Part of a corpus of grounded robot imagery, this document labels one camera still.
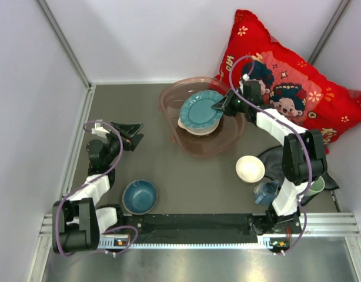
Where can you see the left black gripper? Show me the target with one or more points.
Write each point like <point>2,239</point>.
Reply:
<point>130,130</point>

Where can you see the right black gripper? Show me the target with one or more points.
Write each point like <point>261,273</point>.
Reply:
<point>222,104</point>

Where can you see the teal scalloped ceramic plate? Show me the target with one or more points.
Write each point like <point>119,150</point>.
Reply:
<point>197,111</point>

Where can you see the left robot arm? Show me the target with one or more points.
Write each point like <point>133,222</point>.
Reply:
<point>77,223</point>

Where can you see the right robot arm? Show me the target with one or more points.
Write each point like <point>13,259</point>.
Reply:
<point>303,156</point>

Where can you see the pink translucent plastic bin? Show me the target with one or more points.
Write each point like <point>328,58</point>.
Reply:
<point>228,132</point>

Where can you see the dark blue ceramic bowl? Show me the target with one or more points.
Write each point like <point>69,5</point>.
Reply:
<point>139,197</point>

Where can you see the white ceramic bowl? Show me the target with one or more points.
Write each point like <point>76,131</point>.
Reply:
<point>250,169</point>

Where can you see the red cartoon print pillow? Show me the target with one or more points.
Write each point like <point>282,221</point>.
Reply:
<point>295,88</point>

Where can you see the dark grey cloth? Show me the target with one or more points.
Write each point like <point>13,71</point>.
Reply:
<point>272,159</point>

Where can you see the blue speckled ceramic cup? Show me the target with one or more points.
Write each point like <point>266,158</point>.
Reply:
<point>265,193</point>

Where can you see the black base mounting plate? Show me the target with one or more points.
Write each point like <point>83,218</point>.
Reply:
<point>198,228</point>

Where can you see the pale green cup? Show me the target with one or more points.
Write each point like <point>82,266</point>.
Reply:
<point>316,187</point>

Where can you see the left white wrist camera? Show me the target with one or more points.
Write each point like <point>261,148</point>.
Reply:
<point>99,130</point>

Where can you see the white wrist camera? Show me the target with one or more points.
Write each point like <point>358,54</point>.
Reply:
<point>99,130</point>
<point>245,77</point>

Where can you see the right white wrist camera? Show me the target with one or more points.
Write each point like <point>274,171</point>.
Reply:
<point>245,77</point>

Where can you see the left aluminium corner post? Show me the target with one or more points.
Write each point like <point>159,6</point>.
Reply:
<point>53,23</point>

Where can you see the aluminium corner post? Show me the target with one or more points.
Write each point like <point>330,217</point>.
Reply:
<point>53,23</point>
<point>335,19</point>

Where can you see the right aluminium corner post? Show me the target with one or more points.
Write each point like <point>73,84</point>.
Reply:
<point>335,19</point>

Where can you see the aluminium front frame rail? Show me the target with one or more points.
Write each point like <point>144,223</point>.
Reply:
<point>312,225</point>

